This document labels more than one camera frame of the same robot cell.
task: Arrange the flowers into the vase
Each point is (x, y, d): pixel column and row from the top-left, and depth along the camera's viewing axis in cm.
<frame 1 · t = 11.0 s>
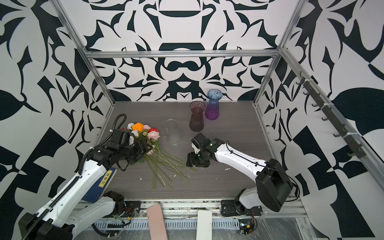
left hand: (149, 147, 76), fingers open
right hand: (190, 164, 80), fingers open
clear glass vase: (173, 134, 97), point 6 cm above the table
dark red glass vase: (198, 122, 108), point 2 cm above the table
blue purple glass vase: (212, 110, 104), point 11 cm above the table
pink spray roses stem: (161, 162, 91), on the table
orange rose: (138, 126, 98), point 8 cm above the table
red rose: (153, 129, 98), point 7 cm above the table

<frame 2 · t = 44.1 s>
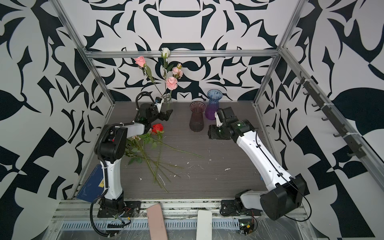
left hand: (166, 103, 100), fingers open
right hand: (213, 131, 77), fingers open
red rose: (157, 129, 101), point 5 cm above the table
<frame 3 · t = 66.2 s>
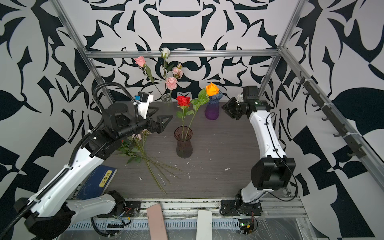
left hand: (164, 108, 61), fingers open
right hand: (222, 106, 79), fingers open
dark red glass vase: (183, 135, 83), point 18 cm above the table
red rose: (183, 102, 77), point 34 cm above the table
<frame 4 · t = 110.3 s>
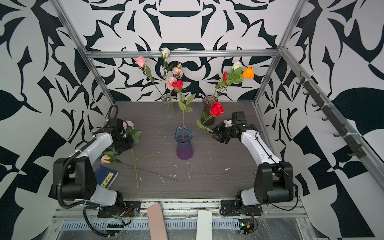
left hand: (131, 143, 89), fingers closed
right hand: (210, 131, 82), fingers open
dark red glass vase: (207, 101, 98), point 18 cm above the table
blue purple glass vase: (184, 135, 83), point 18 cm above the table
